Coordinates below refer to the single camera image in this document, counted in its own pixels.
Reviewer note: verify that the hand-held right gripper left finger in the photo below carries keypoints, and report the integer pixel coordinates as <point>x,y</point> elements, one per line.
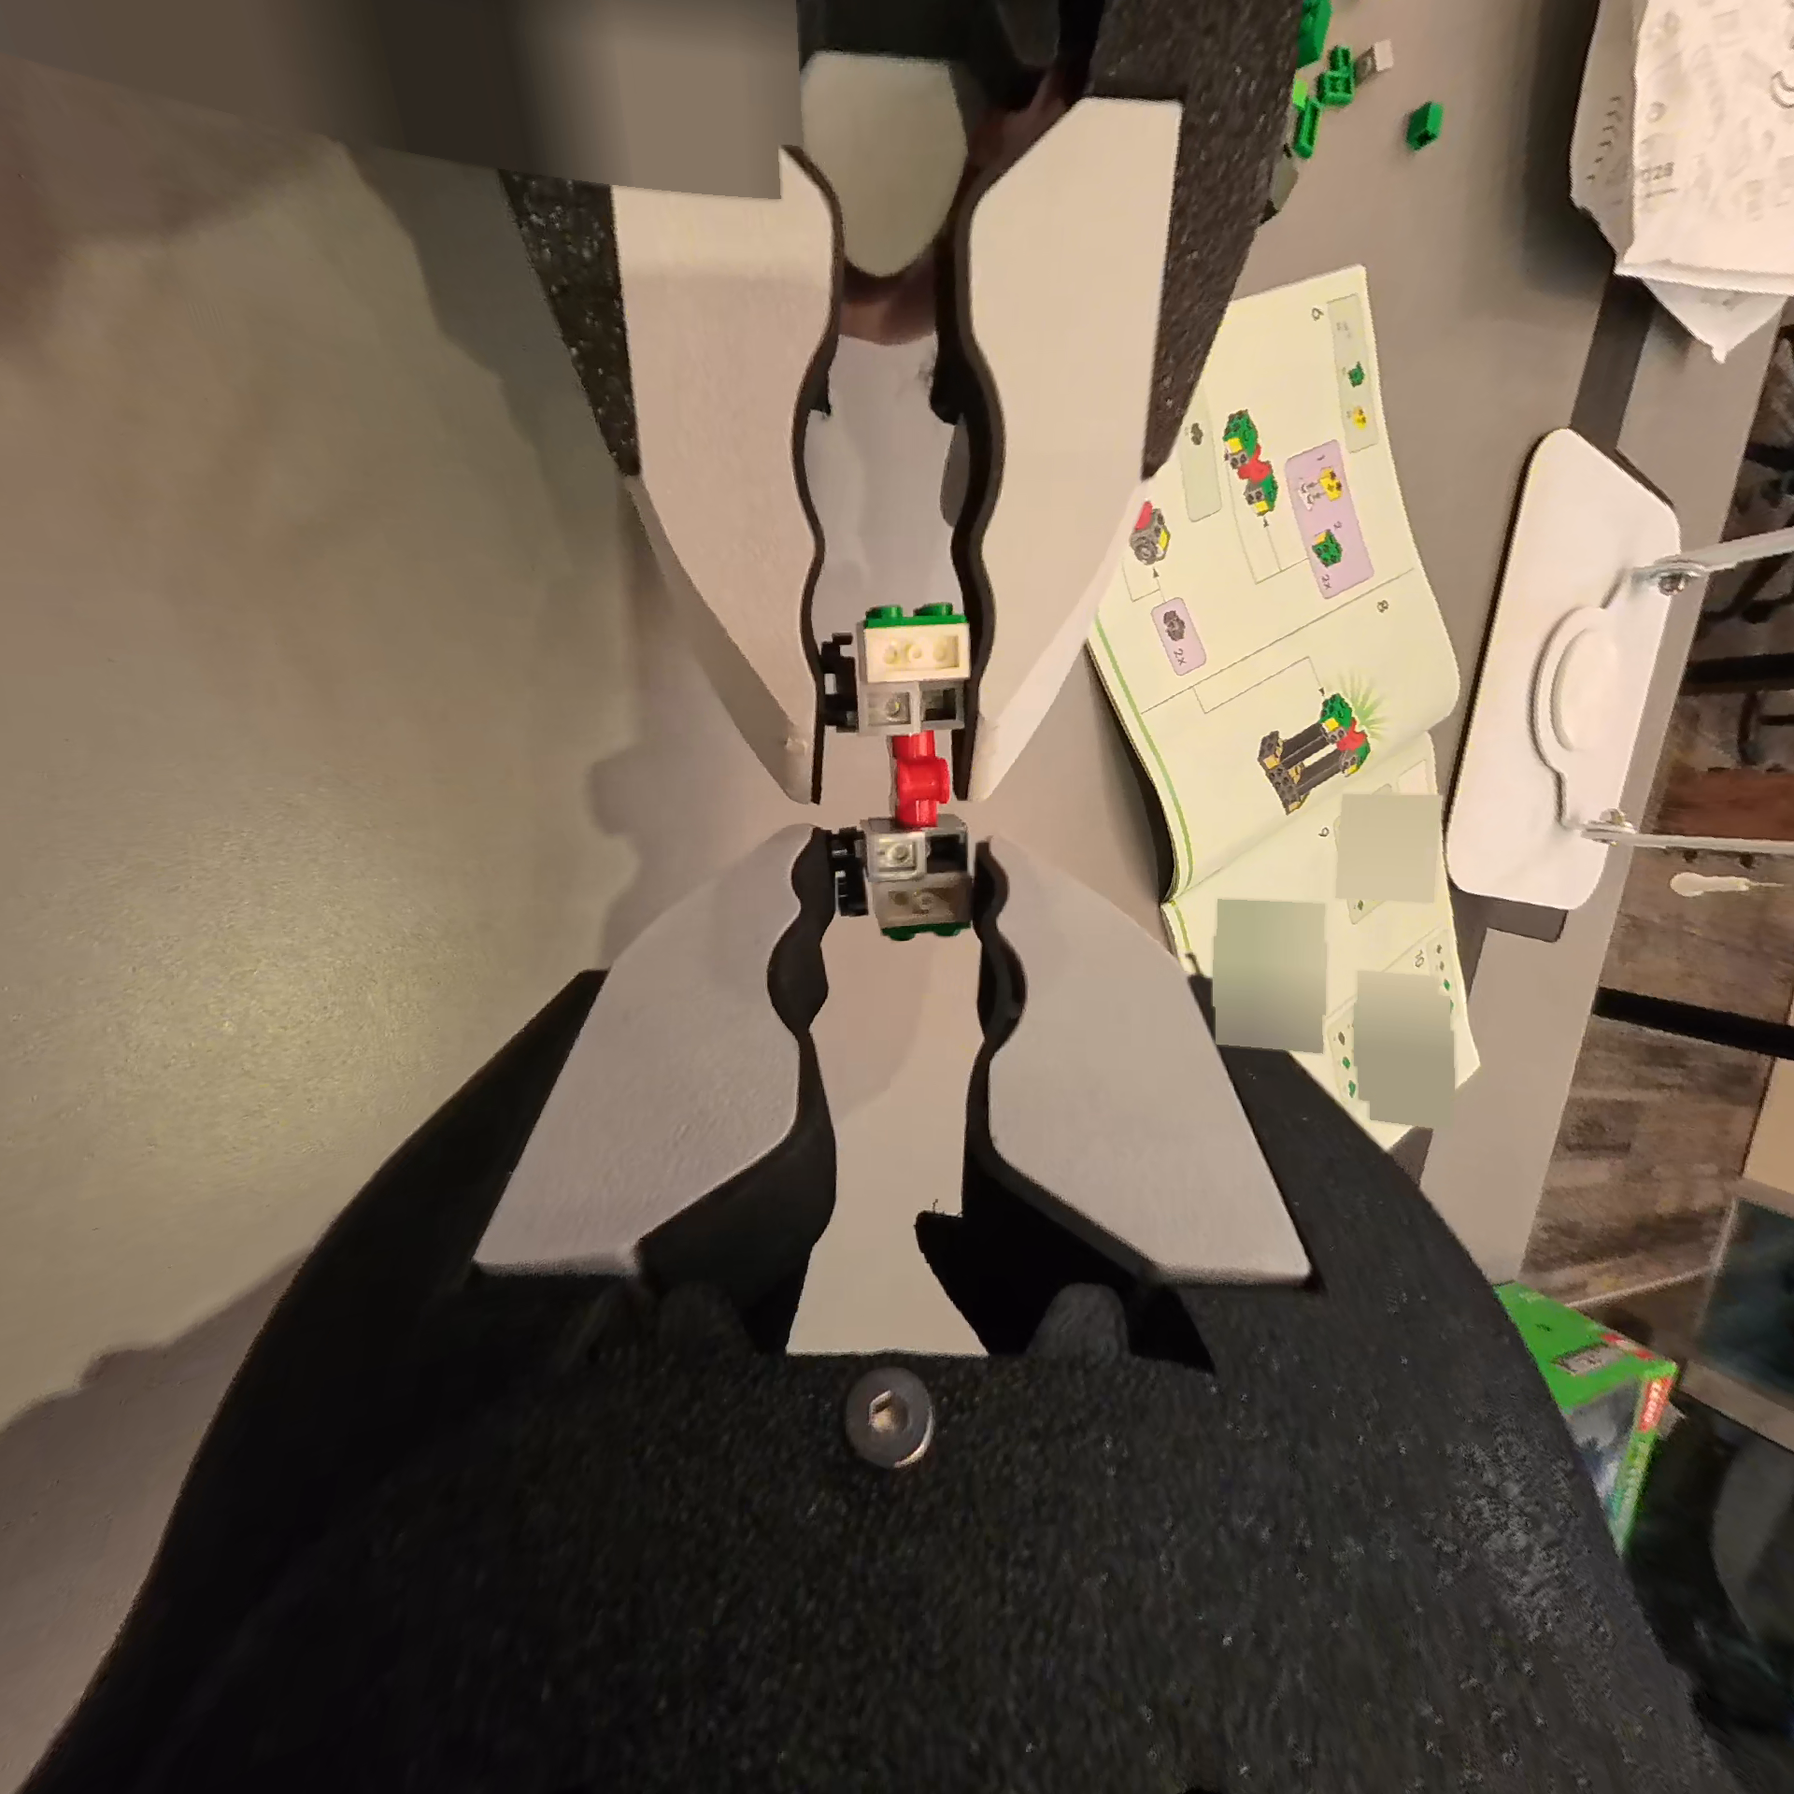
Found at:
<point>656,1095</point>

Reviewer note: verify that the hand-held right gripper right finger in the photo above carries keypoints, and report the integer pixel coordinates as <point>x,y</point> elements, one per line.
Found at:
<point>1134,1120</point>

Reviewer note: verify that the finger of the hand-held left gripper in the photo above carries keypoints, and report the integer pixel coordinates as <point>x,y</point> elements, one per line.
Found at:
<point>1068,352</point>
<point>719,419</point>

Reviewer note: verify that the brick assembly with red connector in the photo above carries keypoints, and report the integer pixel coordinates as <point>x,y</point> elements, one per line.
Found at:
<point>918,762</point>

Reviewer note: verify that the grey desk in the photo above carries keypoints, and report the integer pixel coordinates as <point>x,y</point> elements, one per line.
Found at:
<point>355,560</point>

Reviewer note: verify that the pile of green bricks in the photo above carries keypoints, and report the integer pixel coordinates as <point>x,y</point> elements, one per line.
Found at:
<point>1326,80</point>

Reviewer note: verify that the brick instruction booklet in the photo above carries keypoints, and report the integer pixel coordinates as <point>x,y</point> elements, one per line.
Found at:
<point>1264,669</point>

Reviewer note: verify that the white printed paper bag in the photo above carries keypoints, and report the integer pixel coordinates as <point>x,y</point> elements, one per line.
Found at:
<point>1683,138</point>

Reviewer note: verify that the green toy box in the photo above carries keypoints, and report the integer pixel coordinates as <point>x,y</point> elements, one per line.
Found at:
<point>1582,1380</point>

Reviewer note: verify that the white book stand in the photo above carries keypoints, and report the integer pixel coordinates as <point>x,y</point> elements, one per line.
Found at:
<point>1540,704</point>

